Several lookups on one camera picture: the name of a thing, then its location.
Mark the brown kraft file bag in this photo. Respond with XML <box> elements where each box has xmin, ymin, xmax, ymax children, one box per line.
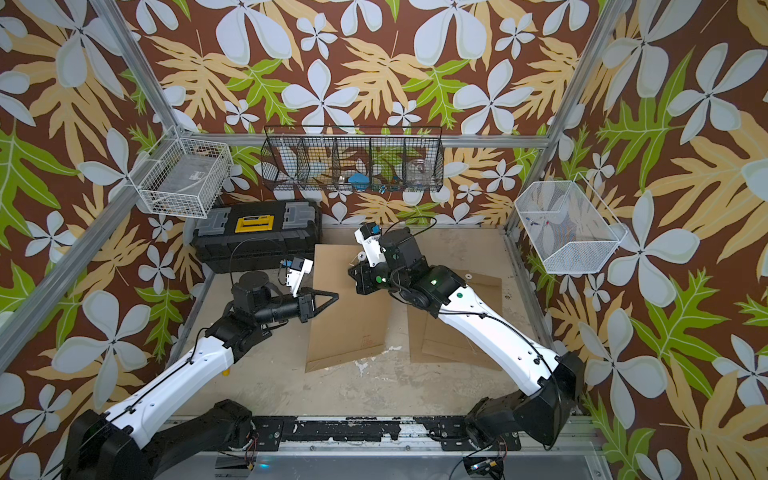
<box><xmin>305</xmin><ymin>244</ymin><xmax>392</xmax><ymax>373</ymax></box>

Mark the white mesh basket right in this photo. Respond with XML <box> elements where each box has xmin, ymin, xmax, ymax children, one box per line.
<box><xmin>515</xmin><ymin>175</ymin><xmax>628</xmax><ymax>276</ymax></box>

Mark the blue object in basket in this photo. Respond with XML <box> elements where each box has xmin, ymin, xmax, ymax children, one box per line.
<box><xmin>348</xmin><ymin>173</ymin><xmax>370</xmax><ymax>191</ymax></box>

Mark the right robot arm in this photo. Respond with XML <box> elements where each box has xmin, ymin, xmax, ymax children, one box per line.
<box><xmin>348</xmin><ymin>222</ymin><xmax>585</xmax><ymax>449</ymax></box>

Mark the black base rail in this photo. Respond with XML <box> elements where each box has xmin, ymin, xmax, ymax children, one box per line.
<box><xmin>200</xmin><ymin>415</ymin><xmax>522</xmax><ymax>452</ymax></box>

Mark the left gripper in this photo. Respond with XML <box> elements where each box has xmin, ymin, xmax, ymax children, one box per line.
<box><xmin>253</xmin><ymin>286</ymin><xmax>337</xmax><ymax>328</ymax></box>

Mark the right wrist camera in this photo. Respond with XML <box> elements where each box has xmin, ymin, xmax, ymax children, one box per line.
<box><xmin>354</xmin><ymin>222</ymin><xmax>386</xmax><ymax>267</ymax></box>

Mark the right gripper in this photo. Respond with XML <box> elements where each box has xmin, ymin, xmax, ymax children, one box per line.
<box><xmin>346</xmin><ymin>259</ymin><xmax>413</xmax><ymax>296</ymax></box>

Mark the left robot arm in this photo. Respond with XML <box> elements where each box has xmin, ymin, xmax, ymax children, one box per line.
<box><xmin>57</xmin><ymin>271</ymin><xmax>339</xmax><ymax>479</ymax></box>

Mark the black toolbox yellow latch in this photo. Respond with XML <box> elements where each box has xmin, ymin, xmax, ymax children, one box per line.
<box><xmin>191</xmin><ymin>200</ymin><xmax>322</xmax><ymax>274</ymax></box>

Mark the white wire basket left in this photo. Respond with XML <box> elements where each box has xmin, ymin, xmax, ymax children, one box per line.
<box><xmin>129</xmin><ymin>127</ymin><xmax>233</xmax><ymax>219</ymax></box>

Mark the black wire basket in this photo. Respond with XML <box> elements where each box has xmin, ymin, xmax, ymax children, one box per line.
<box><xmin>258</xmin><ymin>125</ymin><xmax>445</xmax><ymax>193</ymax></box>

